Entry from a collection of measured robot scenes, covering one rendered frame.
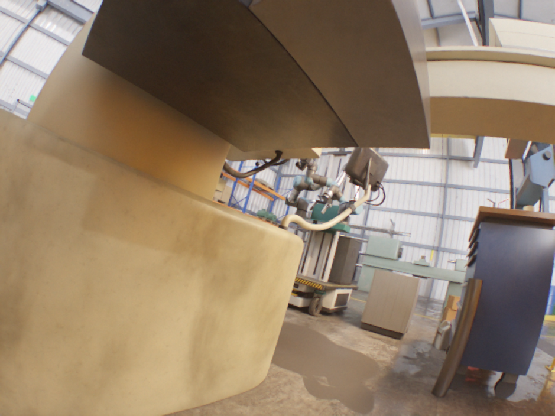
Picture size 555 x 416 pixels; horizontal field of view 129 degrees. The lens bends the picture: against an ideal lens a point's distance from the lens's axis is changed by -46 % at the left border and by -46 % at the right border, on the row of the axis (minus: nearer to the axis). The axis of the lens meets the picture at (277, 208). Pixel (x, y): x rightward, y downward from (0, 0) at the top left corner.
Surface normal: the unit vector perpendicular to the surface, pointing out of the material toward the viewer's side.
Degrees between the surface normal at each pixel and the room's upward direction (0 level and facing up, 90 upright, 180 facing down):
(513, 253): 90
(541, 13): 169
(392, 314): 90
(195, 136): 90
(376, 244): 90
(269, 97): 180
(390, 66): 180
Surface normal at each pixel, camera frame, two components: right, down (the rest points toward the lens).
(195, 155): 0.77, 0.11
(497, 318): -0.62, -0.29
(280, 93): -0.26, 0.95
